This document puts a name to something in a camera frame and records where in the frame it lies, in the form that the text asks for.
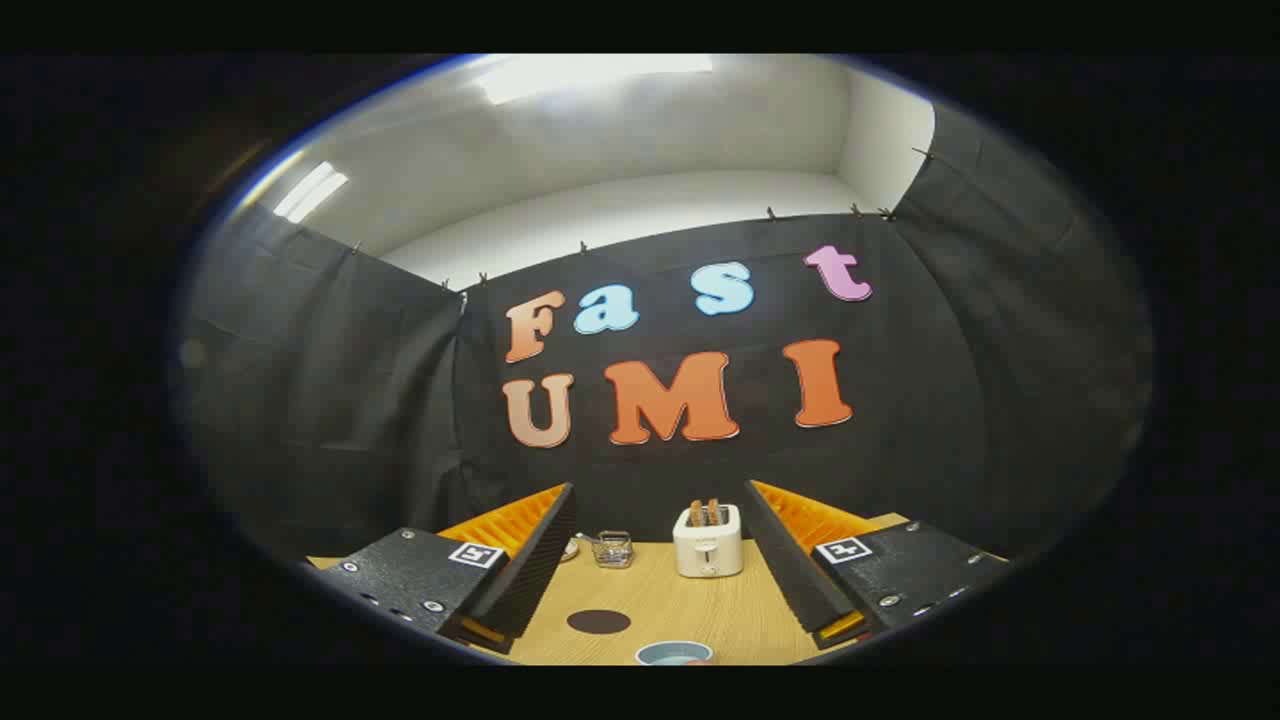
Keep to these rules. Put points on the black backdrop cloth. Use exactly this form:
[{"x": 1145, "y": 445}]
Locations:
[{"x": 400, "y": 400}]

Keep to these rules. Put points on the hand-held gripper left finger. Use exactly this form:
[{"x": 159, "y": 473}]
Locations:
[{"x": 535, "y": 560}]

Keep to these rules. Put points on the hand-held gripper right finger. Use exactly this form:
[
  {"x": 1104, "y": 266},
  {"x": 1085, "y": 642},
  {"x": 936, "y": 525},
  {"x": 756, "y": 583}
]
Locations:
[{"x": 790, "y": 560}]

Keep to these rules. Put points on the dark round coaster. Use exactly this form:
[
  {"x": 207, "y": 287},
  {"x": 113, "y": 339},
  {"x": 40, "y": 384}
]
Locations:
[{"x": 598, "y": 621}]

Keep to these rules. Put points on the white cup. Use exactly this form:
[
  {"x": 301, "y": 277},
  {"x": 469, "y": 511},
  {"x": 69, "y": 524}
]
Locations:
[{"x": 675, "y": 655}]

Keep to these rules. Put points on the wooden table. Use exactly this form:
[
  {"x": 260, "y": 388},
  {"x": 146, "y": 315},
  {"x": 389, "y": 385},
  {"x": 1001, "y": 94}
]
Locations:
[{"x": 680, "y": 600}]

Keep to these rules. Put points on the white toaster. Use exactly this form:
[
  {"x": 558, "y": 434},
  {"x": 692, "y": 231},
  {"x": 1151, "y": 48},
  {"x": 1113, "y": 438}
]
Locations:
[{"x": 708, "y": 552}]

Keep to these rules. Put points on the white oval plate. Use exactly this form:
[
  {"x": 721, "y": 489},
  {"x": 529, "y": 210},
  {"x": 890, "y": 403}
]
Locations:
[{"x": 570, "y": 549}]

